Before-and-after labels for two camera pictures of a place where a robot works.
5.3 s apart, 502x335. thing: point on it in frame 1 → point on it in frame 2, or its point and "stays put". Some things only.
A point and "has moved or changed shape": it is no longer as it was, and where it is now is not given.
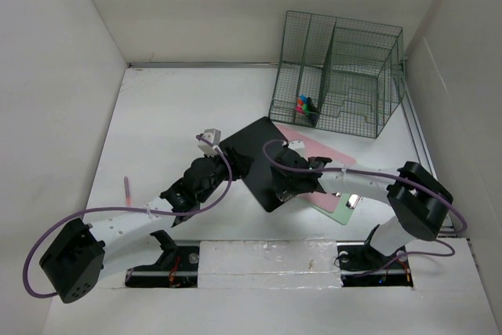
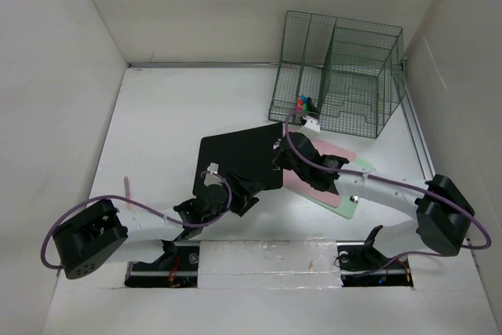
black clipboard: [251, 141] has moved or changed shape
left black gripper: [239, 163] → [243, 193]
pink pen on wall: [127, 191] stays put
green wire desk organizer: [338, 74] stays put
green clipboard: [342, 213] has moved or changed shape
